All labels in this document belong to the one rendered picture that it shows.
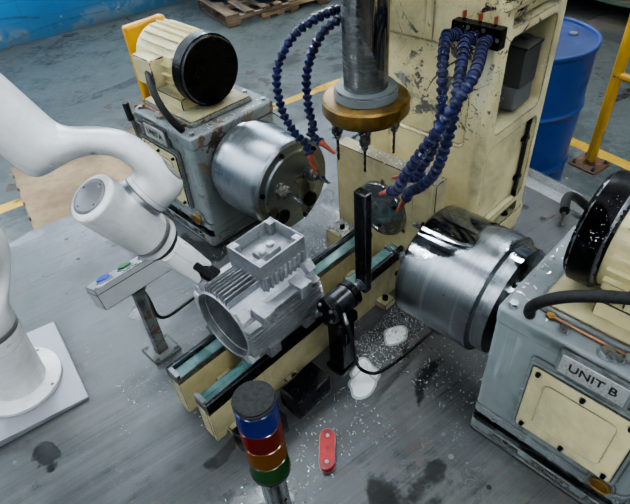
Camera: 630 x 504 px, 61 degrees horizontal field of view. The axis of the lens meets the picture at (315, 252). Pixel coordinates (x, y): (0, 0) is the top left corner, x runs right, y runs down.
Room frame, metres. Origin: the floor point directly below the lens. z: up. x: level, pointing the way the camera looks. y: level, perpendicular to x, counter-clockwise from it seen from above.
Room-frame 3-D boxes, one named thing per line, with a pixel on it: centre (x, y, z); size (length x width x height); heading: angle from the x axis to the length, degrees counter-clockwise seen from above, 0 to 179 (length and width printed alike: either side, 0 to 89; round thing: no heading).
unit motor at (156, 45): (1.44, 0.35, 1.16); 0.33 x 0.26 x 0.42; 42
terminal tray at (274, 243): (0.82, 0.10, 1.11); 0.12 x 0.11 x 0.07; 133
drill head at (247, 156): (1.25, 0.14, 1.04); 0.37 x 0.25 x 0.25; 42
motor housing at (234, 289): (0.79, 0.12, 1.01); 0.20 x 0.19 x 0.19; 133
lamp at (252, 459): (0.41, 0.10, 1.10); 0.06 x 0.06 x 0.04
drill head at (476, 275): (0.75, -0.32, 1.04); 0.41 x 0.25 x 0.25; 42
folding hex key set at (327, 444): (0.54, 0.01, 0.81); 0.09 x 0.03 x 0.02; 174
